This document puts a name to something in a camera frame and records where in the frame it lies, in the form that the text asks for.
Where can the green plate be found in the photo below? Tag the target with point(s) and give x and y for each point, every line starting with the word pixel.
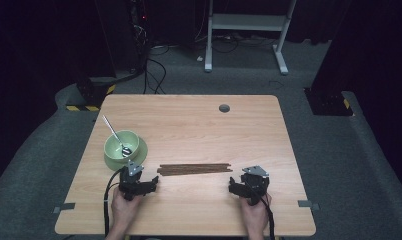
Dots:
pixel 142 153

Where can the grey round table grommet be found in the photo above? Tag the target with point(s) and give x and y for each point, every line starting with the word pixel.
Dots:
pixel 224 108

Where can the bundle of brown wooden chopsticks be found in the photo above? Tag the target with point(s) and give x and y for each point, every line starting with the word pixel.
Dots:
pixel 192 169

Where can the white metal stand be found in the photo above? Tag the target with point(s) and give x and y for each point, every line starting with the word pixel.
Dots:
pixel 247 22

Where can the green bowl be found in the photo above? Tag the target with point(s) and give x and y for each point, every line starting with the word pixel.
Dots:
pixel 117 150

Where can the metal spoon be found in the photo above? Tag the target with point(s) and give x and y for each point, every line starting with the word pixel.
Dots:
pixel 115 134

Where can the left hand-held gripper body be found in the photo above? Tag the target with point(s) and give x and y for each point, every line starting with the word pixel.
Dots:
pixel 130 183

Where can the person's left hand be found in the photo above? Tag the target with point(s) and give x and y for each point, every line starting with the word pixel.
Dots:
pixel 124 211

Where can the grey tape strip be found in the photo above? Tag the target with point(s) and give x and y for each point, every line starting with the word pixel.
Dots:
pixel 65 207
pixel 307 204

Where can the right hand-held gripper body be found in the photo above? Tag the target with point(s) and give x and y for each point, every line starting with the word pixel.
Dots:
pixel 255 185

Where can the person's right hand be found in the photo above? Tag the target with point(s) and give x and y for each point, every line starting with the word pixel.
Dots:
pixel 254 215

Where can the black base with yellow stripes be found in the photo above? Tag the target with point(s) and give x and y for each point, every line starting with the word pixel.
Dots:
pixel 329 103
pixel 92 93

